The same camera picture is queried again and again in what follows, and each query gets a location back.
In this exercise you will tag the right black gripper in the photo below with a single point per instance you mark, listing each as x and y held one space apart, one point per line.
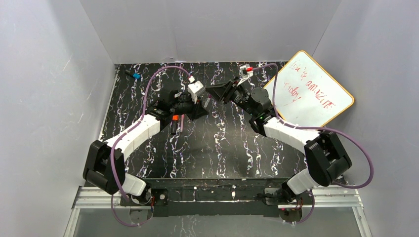
230 92

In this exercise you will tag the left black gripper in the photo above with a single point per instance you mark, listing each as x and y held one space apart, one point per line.
199 108

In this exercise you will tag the white pen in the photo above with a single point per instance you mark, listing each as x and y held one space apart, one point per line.
206 102

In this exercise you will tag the black orange-tipped marker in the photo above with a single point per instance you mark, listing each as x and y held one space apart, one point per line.
174 127

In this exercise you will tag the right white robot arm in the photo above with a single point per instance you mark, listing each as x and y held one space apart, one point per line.
325 155

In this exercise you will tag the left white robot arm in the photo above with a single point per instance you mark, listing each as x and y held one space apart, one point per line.
105 162

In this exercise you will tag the blue cap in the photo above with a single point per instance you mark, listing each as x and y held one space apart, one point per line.
136 76

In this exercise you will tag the yellow-framed whiteboard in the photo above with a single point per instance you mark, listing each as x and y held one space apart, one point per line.
307 95

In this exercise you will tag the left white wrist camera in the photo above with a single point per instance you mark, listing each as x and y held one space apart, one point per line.
195 88

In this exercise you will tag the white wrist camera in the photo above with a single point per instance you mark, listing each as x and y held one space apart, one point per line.
195 88
245 72

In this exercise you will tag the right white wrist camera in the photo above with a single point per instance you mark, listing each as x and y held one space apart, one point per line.
245 72

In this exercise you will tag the aluminium frame rail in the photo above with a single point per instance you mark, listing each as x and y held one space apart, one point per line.
333 196

